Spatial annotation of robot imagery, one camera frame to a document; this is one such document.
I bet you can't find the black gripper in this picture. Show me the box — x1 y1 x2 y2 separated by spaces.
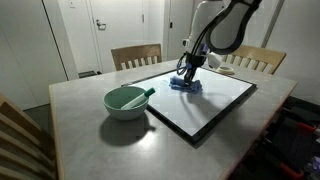
184 53 206 84

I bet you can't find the blue towel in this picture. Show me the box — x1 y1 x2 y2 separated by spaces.
169 76 202 93

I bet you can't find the green bowl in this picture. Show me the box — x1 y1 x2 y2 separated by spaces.
103 86 148 121

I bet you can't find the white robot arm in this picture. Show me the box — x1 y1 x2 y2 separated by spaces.
179 0 262 85

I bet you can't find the black framed white board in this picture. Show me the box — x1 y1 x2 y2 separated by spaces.
124 68 257 143

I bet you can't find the green white marker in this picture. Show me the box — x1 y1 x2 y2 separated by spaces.
121 88 155 110

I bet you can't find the wooden chair near door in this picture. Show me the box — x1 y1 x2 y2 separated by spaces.
111 44 162 71

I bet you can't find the wooden chair light back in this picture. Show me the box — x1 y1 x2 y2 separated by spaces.
222 45 286 75

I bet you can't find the orange black clamp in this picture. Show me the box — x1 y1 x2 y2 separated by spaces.
281 108 319 134
261 139 304 180

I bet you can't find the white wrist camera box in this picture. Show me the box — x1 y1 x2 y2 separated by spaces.
207 52 222 69

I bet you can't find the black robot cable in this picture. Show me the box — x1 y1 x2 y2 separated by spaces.
175 13 234 76

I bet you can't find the silver door handle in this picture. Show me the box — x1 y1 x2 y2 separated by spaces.
96 19 106 30

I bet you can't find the white light switch plate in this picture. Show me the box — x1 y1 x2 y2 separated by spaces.
69 0 76 8

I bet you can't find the wooden chair near camera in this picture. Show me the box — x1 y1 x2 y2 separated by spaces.
0 95 59 180

